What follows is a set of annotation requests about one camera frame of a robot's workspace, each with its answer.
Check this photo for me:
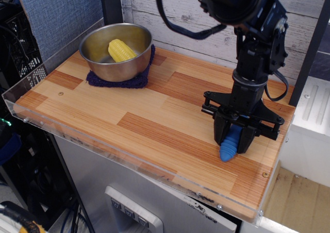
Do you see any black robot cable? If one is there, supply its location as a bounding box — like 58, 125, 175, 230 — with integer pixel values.
155, 0, 228, 40

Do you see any white ribbed box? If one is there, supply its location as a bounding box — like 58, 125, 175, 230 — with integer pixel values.
279, 77, 329, 187

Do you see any blue handled metal spoon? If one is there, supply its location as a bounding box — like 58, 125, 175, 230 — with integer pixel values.
219, 125, 242, 162

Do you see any black vertical post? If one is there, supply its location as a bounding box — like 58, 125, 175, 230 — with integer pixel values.
289, 0, 329, 107

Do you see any yellow toy corn cob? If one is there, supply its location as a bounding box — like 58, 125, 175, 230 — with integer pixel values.
108, 39, 137, 63

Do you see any black plastic crate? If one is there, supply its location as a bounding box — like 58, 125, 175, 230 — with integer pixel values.
1, 0, 42, 81

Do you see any silver appliance with buttons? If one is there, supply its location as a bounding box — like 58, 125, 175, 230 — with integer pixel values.
55, 137, 241, 232

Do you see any clear acrylic table guard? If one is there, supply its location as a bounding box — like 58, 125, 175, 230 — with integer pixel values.
4, 50, 294, 223

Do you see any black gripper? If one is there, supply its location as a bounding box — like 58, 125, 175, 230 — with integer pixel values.
202, 78, 284, 154

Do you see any stainless steel bowl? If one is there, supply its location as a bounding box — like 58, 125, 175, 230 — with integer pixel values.
79, 23, 153, 82

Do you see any dark purple towel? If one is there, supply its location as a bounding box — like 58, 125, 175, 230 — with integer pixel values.
86, 44, 156, 89

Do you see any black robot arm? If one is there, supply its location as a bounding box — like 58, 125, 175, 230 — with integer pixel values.
199, 0, 288, 154

